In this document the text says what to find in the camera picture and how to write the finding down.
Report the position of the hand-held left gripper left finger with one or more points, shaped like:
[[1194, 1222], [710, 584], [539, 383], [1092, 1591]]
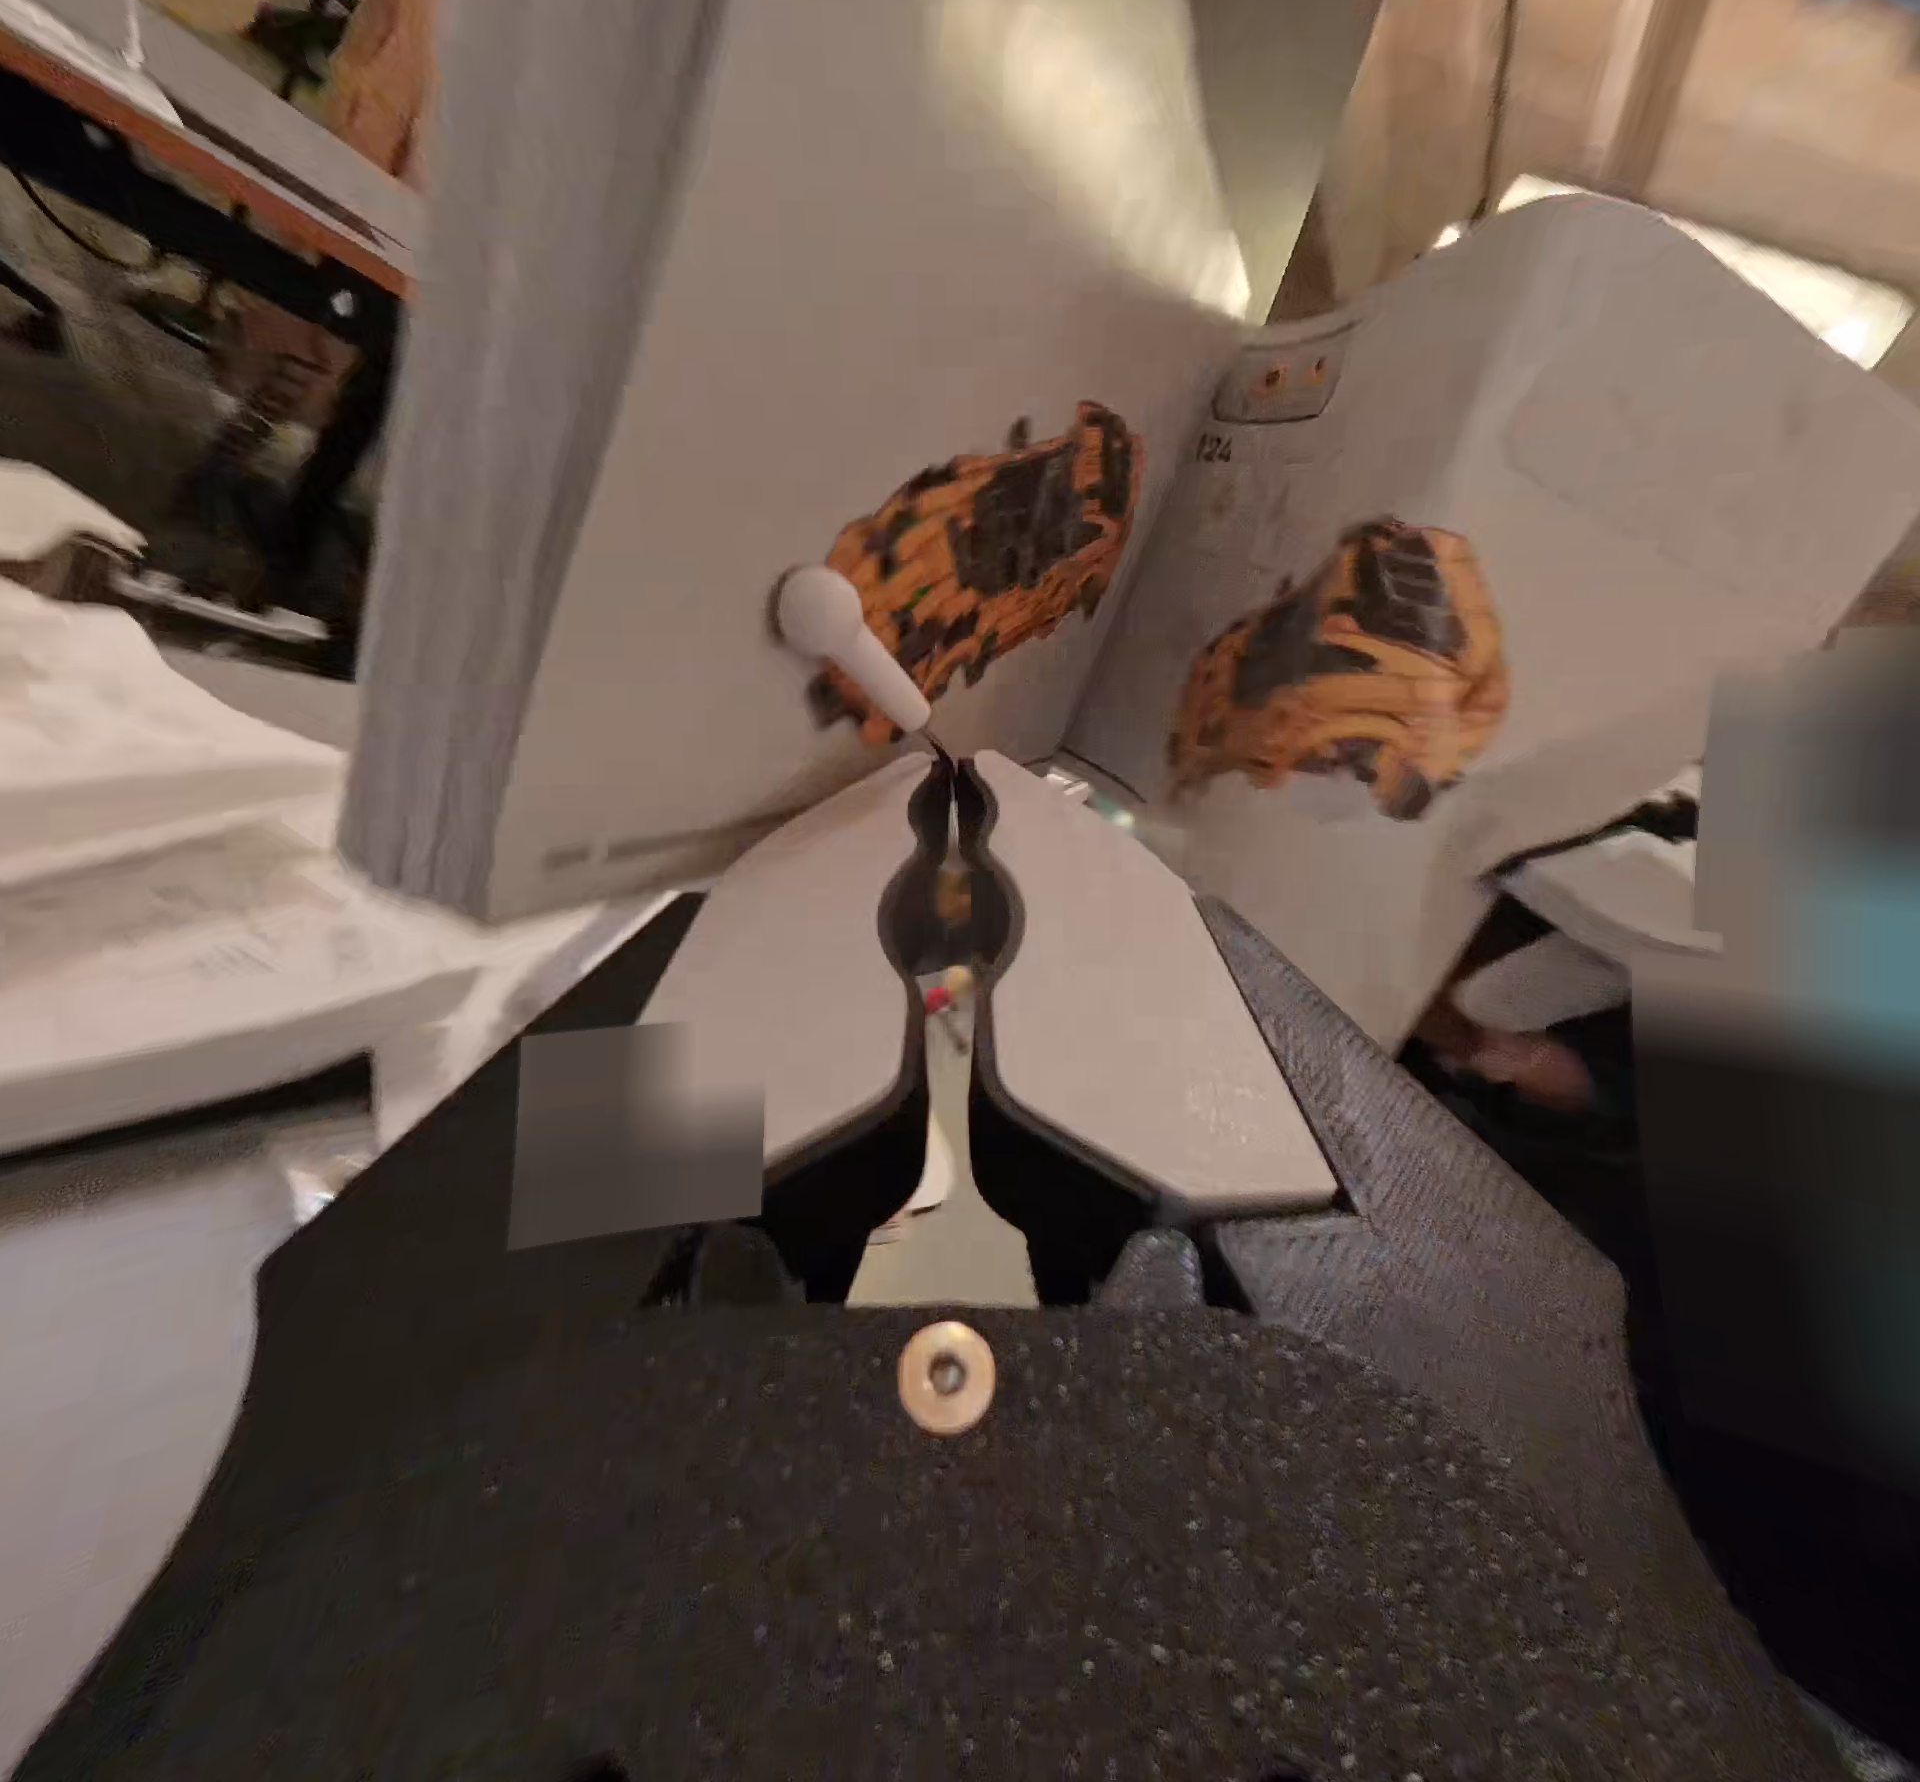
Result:
[[797, 958]]

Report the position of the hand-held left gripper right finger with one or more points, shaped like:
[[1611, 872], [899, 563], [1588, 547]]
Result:
[[1141, 1030]]

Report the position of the white wooden book stand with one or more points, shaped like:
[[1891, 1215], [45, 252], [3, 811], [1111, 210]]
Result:
[[821, 605]]

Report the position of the lego instruction booklet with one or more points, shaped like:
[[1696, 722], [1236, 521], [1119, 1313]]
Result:
[[720, 312]]

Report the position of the person's right forearm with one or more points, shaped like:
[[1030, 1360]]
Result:
[[1771, 1287]]

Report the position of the person's right hand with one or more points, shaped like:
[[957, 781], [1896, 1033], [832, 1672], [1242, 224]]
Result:
[[1517, 1063]]

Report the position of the wooden desk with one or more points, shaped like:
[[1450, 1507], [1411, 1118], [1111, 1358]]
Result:
[[271, 148]]

